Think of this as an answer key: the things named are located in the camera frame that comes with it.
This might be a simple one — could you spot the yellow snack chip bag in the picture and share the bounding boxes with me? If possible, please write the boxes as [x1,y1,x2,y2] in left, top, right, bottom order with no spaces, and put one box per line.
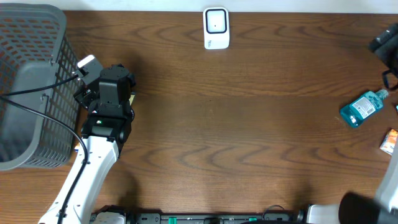
[74,92,136,152]

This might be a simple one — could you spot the teal mouthwash bottle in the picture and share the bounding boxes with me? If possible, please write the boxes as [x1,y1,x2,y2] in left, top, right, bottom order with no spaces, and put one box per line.
[340,89,389,128]

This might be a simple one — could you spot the small orange snack packet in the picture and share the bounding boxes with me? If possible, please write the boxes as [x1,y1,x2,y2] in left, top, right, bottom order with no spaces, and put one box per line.
[379,129,397,155]

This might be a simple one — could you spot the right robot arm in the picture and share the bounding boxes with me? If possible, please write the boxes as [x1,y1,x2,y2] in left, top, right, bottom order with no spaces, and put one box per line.
[290,23,397,224]

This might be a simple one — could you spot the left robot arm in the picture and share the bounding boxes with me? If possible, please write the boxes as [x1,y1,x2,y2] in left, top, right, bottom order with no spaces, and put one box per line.
[39,64,135,223]

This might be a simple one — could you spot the white barcode scanner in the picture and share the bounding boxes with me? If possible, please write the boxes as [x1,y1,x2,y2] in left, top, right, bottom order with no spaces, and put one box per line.
[203,7,230,50]

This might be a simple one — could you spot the grey plastic mesh basket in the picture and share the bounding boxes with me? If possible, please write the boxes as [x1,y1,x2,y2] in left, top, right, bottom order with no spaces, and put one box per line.
[1,3,80,170]

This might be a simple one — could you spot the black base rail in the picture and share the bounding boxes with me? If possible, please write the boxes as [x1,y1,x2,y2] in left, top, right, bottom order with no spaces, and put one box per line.
[90,212,297,224]

